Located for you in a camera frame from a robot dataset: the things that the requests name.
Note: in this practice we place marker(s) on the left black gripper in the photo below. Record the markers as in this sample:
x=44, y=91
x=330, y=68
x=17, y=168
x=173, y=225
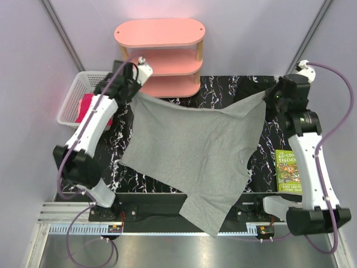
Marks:
x=137, y=85

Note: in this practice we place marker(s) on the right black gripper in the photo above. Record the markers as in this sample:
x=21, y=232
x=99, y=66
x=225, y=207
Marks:
x=268, y=97

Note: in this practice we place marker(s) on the grey t-shirt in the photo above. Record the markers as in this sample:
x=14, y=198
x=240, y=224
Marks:
x=201, y=152

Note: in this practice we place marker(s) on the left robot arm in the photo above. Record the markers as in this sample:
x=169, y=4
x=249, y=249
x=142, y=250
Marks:
x=75, y=160

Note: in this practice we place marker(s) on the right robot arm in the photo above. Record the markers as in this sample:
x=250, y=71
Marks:
x=320, y=210

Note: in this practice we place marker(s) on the red t-shirt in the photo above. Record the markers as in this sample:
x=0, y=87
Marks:
x=86, y=109

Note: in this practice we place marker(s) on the white plastic basket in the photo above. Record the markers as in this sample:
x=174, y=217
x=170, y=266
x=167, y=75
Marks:
x=83, y=83

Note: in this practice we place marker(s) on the pink t-shirt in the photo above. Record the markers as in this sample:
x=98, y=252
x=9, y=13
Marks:
x=79, y=107

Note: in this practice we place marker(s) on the black t-shirt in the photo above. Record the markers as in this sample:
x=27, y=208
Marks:
x=250, y=85

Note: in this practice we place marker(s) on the pink three-tier shelf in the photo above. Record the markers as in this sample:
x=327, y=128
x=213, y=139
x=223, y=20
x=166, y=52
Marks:
x=174, y=49

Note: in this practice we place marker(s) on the green treehouse book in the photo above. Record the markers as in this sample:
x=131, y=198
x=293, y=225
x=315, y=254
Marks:
x=288, y=178

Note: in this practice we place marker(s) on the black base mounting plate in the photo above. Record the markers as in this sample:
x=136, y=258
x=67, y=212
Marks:
x=158, y=214

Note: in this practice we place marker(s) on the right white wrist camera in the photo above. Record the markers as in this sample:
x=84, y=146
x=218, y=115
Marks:
x=303, y=68

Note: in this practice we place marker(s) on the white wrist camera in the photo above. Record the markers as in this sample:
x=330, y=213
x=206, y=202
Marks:
x=303, y=68
x=145, y=71

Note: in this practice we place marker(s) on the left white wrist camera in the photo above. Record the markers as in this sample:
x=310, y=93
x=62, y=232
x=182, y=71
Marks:
x=145, y=71

